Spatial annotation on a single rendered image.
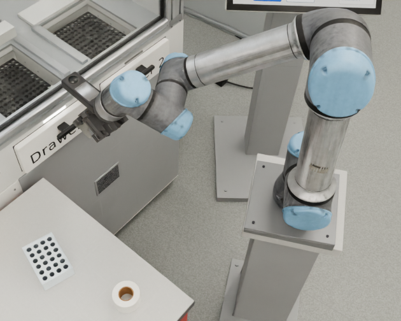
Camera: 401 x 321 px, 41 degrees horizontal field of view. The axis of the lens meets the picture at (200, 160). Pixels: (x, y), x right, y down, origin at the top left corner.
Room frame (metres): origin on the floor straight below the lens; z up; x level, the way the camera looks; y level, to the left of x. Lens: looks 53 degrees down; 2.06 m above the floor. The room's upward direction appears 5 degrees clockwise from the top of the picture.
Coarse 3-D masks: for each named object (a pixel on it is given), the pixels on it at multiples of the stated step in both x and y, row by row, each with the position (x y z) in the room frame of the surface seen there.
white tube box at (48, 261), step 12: (36, 240) 0.65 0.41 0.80; (48, 240) 0.66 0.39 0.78; (24, 252) 0.61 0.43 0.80; (36, 252) 0.61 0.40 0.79; (48, 252) 0.62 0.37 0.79; (60, 252) 0.62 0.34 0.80; (36, 264) 0.58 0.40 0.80; (48, 264) 0.58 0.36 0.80; (60, 264) 0.58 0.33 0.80; (48, 276) 0.55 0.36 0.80; (60, 276) 0.55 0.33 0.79; (48, 288) 0.53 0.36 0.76
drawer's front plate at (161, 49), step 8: (160, 40) 1.32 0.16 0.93; (168, 40) 1.32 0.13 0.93; (152, 48) 1.27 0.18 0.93; (160, 48) 1.29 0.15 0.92; (168, 48) 1.32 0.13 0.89; (144, 56) 1.24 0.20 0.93; (152, 56) 1.26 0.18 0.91; (160, 56) 1.29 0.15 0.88; (128, 64) 1.19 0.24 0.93; (136, 64) 1.20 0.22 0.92; (144, 64) 1.23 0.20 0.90; (120, 72) 1.16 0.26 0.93; (152, 72) 1.26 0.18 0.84; (112, 80) 1.12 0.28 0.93
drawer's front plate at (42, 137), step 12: (72, 108) 1.00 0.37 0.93; (84, 108) 1.03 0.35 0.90; (60, 120) 0.96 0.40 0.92; (72, 120) 0.99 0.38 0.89; (36, 132) 0.90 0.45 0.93; (48, 132) 0.92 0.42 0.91; (72, 132) 0.98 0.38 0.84; (24, 144) 0.86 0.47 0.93; (36, 144) 0.88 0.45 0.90; (48, 144) 0.91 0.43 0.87; (60, 144) 0.94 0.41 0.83; (24, 156) 0.85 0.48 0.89; (36, 156) 0.87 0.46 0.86; (48, 156) 0.90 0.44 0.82; (24, 168) 0.84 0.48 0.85
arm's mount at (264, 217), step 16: (256, 176) 0.92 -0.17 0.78; (272, 176) 0.93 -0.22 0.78; (336, 176) 0.94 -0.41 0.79; (256, 192) 0.86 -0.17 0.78; (272, 192) 0.87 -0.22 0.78; (336, 192) 0.88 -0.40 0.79; (256, 208) 0.81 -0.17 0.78; (272, 208) 0.81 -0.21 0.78; (336, 208) 0.82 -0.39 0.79; (256, 224) 0.76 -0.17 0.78; (272, 224) 0.76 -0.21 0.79; (336, 224) 0.77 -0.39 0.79; (288, 240) 0.72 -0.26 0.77; (304, 240) 0.72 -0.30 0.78; (320, 240) 0.72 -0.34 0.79
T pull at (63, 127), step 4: (60, 124) 0.95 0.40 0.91; (64, 124) 0.95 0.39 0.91; (68, 124) 0.95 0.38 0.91; (72, 124) 0.95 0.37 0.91; (60, 128) 0.94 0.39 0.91; (64, 128) 0.94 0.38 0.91; (68, 128) 0.94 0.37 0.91; (72, 128) 0.94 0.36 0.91; (60, 132) 0.92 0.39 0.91; (64, 132) 0.92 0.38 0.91; (68, 132) 0.93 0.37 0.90; (60, 136) 0.91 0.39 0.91; (64, 136) 0.92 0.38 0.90
